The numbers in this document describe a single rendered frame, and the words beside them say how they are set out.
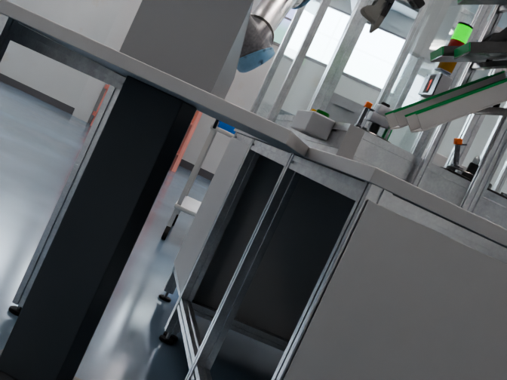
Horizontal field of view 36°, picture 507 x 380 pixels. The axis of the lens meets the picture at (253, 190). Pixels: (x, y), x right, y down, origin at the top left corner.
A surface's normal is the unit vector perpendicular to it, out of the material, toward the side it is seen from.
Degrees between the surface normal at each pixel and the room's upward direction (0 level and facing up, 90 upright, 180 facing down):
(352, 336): 90
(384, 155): 90
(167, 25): 90
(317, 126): 90
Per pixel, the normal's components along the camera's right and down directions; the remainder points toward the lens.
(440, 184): 0.15, 0.12
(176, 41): -0.14, -0.01
